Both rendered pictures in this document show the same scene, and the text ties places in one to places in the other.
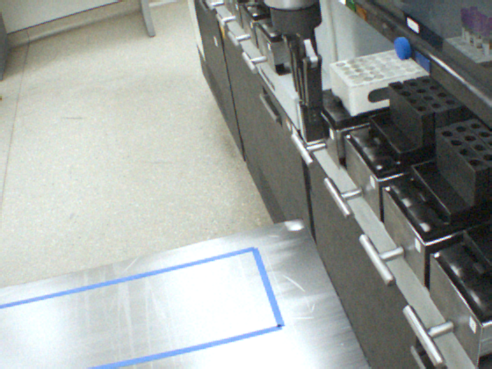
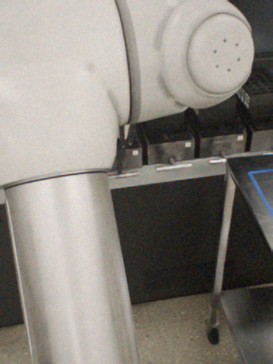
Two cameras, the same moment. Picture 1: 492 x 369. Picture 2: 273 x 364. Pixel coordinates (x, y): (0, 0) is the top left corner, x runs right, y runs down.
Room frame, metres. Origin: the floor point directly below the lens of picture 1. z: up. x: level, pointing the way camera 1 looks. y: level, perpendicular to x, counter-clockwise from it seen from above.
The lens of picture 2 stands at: (0.95, 0.83, 1.49)
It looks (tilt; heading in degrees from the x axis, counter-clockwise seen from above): 39 degrees down; 269
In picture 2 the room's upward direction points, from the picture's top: 2 degrees counter-clockwise
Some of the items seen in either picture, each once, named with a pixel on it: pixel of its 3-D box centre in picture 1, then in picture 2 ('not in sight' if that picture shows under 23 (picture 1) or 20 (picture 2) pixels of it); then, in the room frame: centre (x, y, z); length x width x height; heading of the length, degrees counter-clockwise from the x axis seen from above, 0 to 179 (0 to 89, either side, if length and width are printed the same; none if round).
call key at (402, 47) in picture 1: (402, 48); not in sight; (0.79, -0.24, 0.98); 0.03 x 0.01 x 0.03; 7
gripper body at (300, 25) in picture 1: (299, 29); not in sight; (0.97, -0.13, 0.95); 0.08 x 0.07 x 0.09; 7
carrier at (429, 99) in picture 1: (425, 112); not in sight; (0.84, -0.28, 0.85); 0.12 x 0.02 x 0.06; 7
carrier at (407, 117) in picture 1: (410, 115); (164, 114); (0.84, -0.26, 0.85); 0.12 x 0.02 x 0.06; 7
